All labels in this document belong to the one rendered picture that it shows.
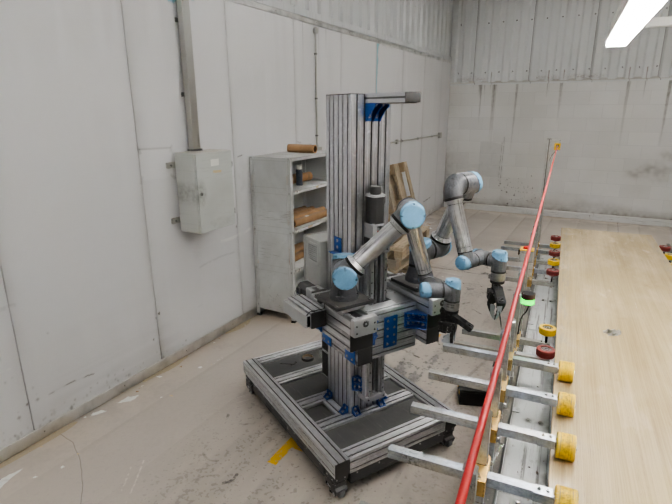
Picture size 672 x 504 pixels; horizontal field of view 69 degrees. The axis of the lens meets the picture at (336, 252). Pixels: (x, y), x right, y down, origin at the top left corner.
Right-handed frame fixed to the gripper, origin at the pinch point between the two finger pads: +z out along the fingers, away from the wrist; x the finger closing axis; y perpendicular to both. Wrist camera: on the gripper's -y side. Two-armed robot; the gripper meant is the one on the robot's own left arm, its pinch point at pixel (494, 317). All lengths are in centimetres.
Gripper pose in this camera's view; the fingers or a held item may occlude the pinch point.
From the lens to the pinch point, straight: 267.1
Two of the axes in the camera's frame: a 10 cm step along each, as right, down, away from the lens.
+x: -10.0, -0.2, 0.8
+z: 0.0, 9.6, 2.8
